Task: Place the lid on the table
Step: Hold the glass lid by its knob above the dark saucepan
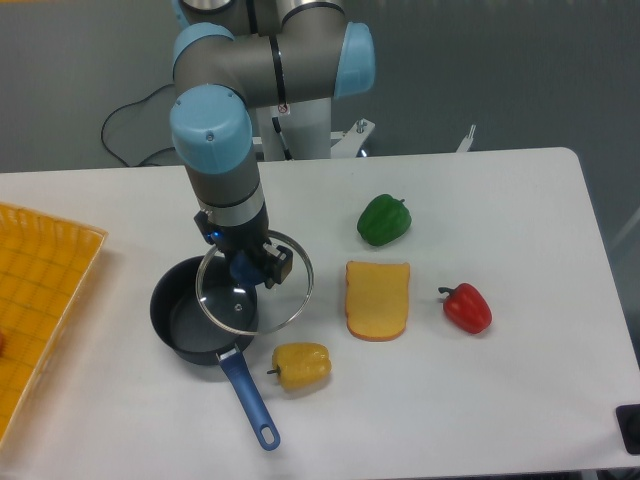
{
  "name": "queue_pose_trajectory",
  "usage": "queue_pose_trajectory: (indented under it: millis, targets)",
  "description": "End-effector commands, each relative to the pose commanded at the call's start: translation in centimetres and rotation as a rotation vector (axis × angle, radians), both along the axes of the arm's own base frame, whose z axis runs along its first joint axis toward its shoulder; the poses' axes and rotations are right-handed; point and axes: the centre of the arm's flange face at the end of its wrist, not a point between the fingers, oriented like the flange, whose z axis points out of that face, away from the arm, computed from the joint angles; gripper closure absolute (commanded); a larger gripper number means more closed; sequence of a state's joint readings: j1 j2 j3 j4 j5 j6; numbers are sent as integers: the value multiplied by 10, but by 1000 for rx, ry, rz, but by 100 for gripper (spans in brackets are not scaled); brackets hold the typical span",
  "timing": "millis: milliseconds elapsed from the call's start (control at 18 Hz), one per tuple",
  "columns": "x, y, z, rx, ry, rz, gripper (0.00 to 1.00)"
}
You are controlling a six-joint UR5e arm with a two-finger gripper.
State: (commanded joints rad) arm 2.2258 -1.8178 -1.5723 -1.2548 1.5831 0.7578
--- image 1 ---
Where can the glass pot lid blue knob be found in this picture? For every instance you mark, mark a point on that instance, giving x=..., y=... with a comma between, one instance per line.
x=280, y=305

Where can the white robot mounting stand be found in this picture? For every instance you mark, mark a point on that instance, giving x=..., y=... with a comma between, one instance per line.
x=304, y=131

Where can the dark saucepan blue handle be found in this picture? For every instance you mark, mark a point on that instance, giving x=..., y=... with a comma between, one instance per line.
x=178, y=318

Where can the green bell pepper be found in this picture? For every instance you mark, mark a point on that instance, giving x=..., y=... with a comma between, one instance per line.
x=384, y=220

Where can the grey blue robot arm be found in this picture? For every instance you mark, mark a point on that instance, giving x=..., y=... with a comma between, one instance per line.
x=229, y=58

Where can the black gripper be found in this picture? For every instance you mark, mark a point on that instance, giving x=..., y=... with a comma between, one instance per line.
x=248, y=245

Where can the red bell pepper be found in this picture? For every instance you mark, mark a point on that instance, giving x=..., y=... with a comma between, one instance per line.
x=466, y=308

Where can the yellow bell pepper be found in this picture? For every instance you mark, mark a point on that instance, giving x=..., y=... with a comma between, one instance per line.
x=300, y=365

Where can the toy bread slice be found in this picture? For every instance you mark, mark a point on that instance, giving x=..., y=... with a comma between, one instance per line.
x=377, y=300

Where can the black object at table corner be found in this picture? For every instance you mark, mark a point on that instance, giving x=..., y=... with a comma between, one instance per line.
x=628, y=418

